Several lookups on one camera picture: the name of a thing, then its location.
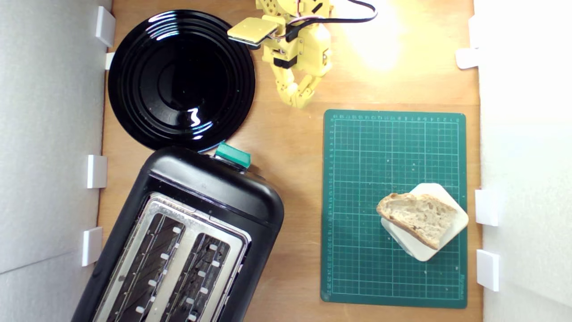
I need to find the brown bread slice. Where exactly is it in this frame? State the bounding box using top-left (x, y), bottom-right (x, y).
top-left (376, 193), bottom-right (458, 250)

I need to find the green toaster lever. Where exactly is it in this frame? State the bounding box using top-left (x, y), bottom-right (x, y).
top-left (214, 141), bottom-right (252, 170)

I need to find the black two-slot toaster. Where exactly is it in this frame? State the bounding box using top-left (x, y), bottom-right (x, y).
top-left (71, 145), bottom-right (285, 322)

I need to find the green cutting mat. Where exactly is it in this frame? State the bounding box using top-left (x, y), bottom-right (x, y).
top-left (320, 109), bottom-right (468, 309)

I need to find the black plate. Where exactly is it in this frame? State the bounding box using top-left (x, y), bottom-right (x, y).
top-left (108, 10), bottom-right (256, 153)

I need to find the white block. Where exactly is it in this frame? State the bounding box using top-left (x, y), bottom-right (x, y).
top-left (380, 182), bottom-right (470, 262)

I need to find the black cable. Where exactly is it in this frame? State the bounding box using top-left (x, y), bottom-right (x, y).
top-left (284, 0), bottom-right (379, 43)

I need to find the wrist camera on yellow plate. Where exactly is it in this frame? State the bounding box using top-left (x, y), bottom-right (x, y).
top-left (227, 18), bottom-right (280, 49)

